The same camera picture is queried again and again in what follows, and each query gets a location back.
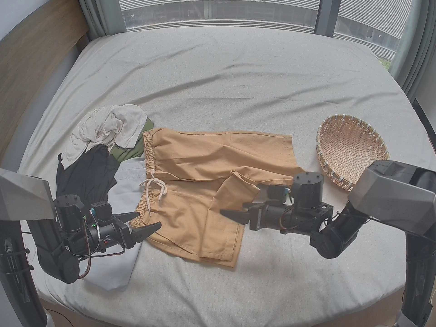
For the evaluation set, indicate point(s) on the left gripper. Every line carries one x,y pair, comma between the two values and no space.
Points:
109,235

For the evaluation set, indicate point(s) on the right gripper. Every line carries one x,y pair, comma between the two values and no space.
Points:
272,218

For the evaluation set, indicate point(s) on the tan shorts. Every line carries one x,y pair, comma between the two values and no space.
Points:
190,162

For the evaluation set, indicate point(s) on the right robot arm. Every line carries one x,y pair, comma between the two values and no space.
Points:
391,189

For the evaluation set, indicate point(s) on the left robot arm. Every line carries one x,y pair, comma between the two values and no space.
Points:
51,250

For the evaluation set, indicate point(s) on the pale blue garment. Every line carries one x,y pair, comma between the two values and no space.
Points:
126,189

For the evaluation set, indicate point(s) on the black garment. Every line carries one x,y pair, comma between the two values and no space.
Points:
85,175

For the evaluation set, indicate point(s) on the green garment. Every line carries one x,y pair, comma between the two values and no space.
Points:
133,153

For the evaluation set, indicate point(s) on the white garment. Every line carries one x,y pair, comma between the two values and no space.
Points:
109,124

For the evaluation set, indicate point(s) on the round woven basket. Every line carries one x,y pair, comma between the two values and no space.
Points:
351,141

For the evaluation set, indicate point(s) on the bed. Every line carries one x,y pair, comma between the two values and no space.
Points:
238,63

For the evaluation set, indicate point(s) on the window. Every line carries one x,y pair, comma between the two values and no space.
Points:
221,12

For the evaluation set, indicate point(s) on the blue-green curtain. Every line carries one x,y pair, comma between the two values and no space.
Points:
419,29
98,5

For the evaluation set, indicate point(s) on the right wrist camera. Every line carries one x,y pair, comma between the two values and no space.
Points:
276,192

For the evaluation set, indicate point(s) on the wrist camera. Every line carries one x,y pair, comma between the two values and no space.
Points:
276,192
102,211

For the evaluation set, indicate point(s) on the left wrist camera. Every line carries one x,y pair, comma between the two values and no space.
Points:
102,211

